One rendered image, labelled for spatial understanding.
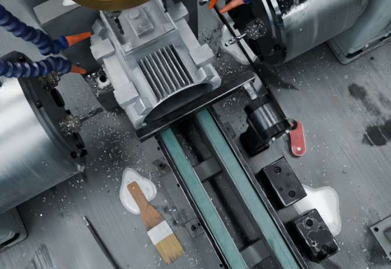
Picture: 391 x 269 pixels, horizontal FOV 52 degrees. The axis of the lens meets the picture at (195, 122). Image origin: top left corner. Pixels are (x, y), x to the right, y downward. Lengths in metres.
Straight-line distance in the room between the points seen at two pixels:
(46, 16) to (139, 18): 0.16
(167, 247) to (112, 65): 0.43
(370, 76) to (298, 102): 0.20
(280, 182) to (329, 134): 0.19
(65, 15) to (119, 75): 0.14
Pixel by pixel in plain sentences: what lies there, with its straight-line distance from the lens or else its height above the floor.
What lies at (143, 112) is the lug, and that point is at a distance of 0.70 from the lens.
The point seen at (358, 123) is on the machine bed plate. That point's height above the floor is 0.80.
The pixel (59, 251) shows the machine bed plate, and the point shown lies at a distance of 1.00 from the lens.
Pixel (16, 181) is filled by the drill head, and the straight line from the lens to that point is 0.72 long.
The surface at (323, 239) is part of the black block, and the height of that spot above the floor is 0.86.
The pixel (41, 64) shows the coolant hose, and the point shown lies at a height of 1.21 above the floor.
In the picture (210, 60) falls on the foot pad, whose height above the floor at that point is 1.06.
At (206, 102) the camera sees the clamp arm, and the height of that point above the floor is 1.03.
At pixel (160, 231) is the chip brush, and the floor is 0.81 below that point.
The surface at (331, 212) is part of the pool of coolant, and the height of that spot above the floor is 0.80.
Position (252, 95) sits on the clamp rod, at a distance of 0.77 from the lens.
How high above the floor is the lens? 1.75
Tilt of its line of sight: 75 degrees down
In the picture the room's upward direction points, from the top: 5 degrees counter-clockwise
